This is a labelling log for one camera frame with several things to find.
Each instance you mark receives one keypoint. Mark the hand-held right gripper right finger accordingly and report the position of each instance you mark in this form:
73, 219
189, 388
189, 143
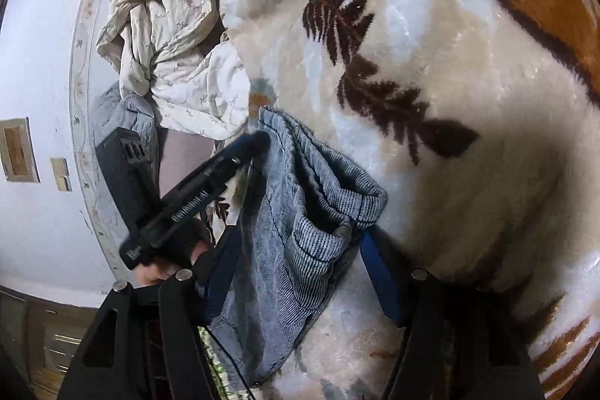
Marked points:
379, 283

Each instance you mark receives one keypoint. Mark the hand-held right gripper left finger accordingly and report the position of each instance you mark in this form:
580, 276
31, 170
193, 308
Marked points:
218, 283

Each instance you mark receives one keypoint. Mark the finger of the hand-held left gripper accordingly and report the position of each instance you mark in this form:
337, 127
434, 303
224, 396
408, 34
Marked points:
243, 149

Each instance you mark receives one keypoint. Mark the blue denim pants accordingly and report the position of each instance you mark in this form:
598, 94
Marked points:
281, 240

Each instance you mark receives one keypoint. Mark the person's left hand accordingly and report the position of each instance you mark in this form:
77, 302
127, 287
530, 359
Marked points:
183, 243

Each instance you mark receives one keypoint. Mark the mauve bed sheet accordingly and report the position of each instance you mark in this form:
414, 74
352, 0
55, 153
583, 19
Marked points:
183, 156

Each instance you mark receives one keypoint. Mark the green and white patterned blanket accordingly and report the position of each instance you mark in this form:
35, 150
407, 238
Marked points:
213, 374

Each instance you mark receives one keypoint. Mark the grey quilted pillow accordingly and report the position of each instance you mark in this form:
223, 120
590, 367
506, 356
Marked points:
136, 114

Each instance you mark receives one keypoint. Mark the cream floral quilt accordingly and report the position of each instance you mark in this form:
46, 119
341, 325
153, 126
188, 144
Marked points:
164, 30

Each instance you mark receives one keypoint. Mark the wooden cabinet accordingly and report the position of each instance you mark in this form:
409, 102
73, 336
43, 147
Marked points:
42, 334

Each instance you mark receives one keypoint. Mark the cream leaf-print fleece blanket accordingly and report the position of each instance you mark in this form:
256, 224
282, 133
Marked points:
468, 53

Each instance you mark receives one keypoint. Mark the beige wall switch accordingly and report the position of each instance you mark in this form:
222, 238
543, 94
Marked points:
61, 175

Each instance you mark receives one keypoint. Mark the framed wall picture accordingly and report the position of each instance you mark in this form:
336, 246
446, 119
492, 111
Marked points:
18, 149

